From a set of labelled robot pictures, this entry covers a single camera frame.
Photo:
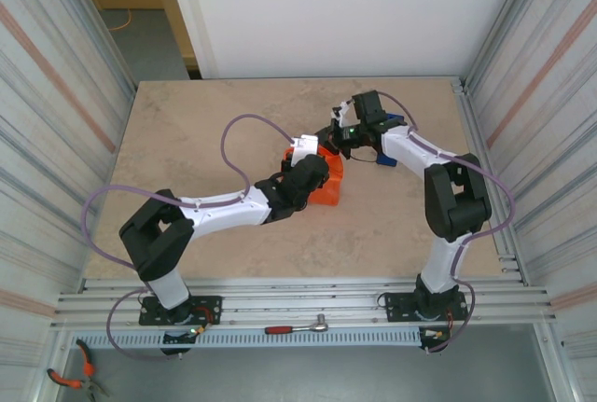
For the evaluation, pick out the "blue tape dispenser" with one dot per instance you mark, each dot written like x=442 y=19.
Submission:
x=386 y=160

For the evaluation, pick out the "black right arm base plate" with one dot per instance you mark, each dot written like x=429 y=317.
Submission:
x=396 y=304

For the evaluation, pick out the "yellow power connector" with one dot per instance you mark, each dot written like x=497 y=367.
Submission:
x=435 y=334
x=200 y=329

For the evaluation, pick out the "orange wrapping paper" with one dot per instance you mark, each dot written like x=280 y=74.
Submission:
x=333 y=187

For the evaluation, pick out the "aluminium side rail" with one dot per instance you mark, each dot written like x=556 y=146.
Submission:
x=470 y=113

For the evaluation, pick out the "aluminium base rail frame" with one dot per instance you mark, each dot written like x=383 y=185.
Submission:
x=303 y=301

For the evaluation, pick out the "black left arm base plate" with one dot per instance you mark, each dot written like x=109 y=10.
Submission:
x=210 y=309

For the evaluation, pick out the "white door frame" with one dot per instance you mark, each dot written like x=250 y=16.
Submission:
x=191 y=15

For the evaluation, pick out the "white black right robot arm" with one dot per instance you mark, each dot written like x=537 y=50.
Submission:
x=457 y=201

